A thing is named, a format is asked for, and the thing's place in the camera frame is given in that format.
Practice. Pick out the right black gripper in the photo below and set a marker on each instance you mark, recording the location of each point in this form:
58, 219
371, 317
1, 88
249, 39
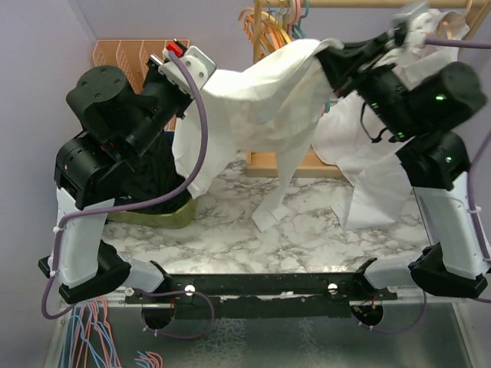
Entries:
344, 66

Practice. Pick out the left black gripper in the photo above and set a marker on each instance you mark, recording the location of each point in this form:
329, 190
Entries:
153, 73

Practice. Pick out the teal hanger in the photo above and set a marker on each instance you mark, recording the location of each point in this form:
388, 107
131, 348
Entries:
298, 33

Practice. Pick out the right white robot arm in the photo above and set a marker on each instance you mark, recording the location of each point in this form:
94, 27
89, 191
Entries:
422, 119

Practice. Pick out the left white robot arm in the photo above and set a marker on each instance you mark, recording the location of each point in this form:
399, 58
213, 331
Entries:
120, 159

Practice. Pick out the pink hanger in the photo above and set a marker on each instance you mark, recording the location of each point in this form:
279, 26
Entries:
293, 15

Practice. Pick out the hung white shirt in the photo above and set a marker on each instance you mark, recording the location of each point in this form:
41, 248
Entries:
381, 187

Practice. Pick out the yellow hanger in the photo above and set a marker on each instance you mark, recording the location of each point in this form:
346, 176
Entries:
276, 36

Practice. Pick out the orange hanger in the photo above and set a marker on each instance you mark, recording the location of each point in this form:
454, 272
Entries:
254, 32

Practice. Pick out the wooden hanger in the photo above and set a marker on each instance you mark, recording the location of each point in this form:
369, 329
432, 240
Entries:
447, 23

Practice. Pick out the peach file organizer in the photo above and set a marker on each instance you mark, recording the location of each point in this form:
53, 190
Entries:
131, 56

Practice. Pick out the black garment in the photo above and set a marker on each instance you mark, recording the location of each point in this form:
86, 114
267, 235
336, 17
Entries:
154, 176

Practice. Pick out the wooden clothes rack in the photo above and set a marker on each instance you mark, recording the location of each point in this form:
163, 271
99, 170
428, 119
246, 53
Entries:
264, 164

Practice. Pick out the green laundry basket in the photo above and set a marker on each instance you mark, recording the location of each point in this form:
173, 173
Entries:
174, 220

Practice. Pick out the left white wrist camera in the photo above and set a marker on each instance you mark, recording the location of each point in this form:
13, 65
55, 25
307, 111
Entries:
198, 65

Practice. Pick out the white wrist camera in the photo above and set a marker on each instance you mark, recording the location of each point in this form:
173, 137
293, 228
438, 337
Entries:
198, 65
402, 19

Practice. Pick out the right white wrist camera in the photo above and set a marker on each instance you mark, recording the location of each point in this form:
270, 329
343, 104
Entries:
402, 19

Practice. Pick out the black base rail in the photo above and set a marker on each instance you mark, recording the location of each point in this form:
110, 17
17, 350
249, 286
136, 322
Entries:
254, 296

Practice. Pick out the pile of wire hangers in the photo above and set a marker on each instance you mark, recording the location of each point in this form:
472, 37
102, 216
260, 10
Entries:
88, 337

